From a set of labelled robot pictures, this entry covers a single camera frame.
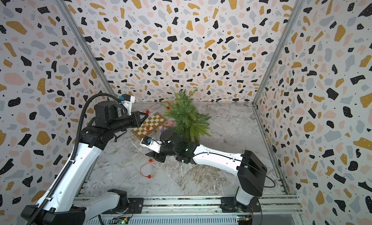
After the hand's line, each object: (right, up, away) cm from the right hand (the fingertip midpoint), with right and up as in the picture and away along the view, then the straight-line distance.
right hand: (148, 150), depth 70 cm
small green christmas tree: (+19, +13, +3) cm, 23 cm away
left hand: (+1, +18, -2) cm, 18 cm away
